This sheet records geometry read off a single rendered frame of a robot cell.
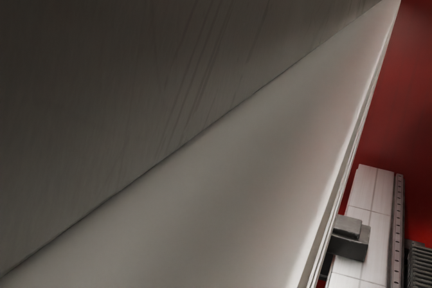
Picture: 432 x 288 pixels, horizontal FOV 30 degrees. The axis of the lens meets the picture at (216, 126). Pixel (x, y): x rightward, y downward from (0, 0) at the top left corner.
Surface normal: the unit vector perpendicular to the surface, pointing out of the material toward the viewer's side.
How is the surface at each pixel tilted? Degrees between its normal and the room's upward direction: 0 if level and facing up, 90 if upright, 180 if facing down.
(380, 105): 90
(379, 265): 0
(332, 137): 0
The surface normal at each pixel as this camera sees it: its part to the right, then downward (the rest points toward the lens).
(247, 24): 0.96, 0.23
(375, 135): -0.22, 0.17
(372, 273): 0.19, -0.96
